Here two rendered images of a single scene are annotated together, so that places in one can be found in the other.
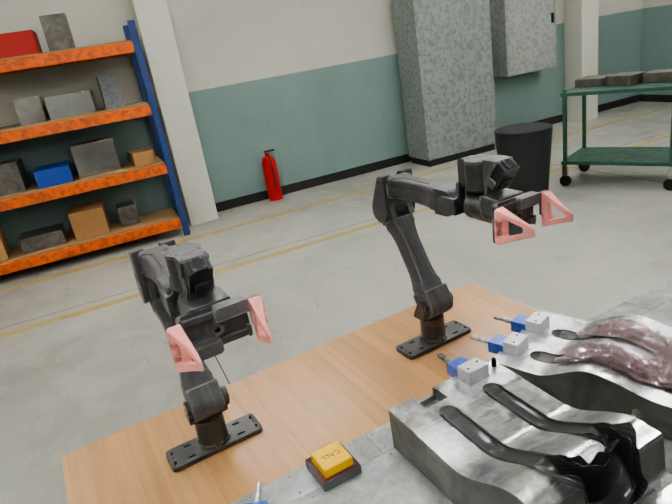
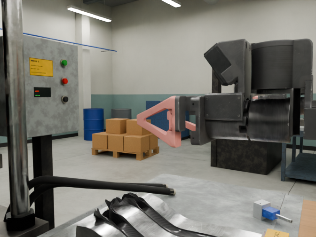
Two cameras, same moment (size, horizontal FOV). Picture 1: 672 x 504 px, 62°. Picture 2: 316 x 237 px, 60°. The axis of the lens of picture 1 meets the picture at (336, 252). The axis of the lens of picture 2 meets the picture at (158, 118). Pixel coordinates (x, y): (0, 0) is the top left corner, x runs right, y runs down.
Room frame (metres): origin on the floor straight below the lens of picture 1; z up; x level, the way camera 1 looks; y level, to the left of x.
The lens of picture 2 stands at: (1.29, -0.63, 1.23)
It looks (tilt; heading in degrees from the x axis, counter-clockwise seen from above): 5 degrees down; 146
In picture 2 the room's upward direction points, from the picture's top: straight up
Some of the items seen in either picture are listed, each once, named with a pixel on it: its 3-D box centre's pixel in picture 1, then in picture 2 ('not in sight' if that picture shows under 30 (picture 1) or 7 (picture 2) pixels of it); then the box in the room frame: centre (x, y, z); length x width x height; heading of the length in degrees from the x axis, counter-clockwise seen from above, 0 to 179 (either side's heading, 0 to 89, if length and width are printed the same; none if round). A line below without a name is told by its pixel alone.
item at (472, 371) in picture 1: (457, 366); not in sight; (1.00, -0.21, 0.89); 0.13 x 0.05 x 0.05; 26
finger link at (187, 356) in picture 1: (201, 348); not in sight; (0.68, 0.20, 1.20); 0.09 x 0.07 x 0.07; 26
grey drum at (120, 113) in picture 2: not in sight; (121, 124); (-5.70, 2.86, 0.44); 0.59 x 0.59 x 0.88
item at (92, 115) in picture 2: not in sight; (93, 123); (-6.21, 2.24, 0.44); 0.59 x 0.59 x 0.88
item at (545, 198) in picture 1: (546, 214); (169, 119); (0.97, -0.40, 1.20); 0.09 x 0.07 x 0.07; 26
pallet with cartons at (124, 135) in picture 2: not in sight; (125, 136); (-3.89, 2.06, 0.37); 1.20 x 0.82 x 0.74; 29
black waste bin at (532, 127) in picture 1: (524, 163); not in sight; (4.74, -1.75, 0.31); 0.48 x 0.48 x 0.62
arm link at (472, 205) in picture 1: (482, 203); (270, 115); (1.08, -0.31, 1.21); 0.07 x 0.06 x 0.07; 26
